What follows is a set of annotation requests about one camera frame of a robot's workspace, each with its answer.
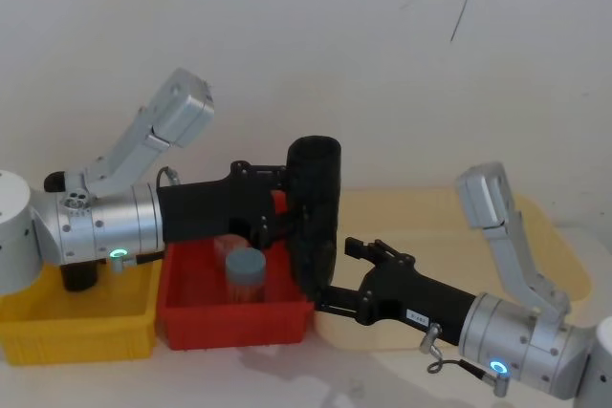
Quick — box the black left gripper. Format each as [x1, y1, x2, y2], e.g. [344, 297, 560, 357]
[156, 160, 295, 256]

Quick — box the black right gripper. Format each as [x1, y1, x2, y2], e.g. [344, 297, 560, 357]
[313, 235, 480, 348]

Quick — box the black corded tool red switch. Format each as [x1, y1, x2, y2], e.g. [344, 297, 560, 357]
[269, 135, 344, 300]

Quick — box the clear plastic container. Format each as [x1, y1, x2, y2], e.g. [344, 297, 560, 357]
[212, 234, 251, 267]

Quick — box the clear jar with grey lid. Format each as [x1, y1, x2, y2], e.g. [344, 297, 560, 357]
[224, 247, 268, 305]

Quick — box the cream plastic tray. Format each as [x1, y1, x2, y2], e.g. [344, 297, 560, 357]
[312, 186, 595, 352]

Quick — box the red plastic bin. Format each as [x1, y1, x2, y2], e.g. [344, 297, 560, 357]
[156, 234, 316, 352]

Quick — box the yellow plastic bin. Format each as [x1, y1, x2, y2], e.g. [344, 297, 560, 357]
[0, 254, 163, 366]

